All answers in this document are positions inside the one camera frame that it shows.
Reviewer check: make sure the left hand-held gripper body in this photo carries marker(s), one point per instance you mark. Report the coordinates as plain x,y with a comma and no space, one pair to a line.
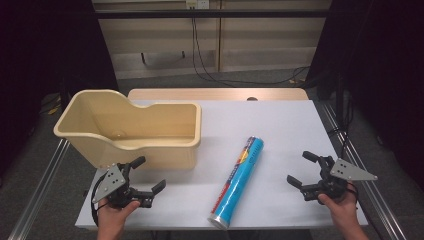
113,183

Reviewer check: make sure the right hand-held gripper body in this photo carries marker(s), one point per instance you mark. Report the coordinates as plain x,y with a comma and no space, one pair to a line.
336,181

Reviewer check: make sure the beige plastic bin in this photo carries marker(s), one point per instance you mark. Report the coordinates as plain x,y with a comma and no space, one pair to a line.
160,151

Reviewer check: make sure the blue snack tube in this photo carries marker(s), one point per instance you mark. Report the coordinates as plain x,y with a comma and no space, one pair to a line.
239,180

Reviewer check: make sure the person's right hand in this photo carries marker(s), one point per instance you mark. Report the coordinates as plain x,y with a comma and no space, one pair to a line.
341,208

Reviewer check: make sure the person's left hand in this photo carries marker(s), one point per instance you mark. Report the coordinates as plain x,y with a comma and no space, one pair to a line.
115,213

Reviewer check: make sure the white table mat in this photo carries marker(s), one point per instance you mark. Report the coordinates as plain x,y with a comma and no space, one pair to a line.
283,133

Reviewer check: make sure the wooden table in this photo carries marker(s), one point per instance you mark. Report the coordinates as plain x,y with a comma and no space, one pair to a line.
200,94

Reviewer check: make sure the black curtain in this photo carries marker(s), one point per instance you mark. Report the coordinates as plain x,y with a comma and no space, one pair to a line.
383,66
50,50

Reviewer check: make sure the dark horizontal bar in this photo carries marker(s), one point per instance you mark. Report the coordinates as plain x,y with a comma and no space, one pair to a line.
213,13

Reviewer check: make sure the metal floor rail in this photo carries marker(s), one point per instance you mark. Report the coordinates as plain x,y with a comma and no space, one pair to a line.
373,193
36,193

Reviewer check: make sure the white wall socket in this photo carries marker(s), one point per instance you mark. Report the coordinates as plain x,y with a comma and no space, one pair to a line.
197,4

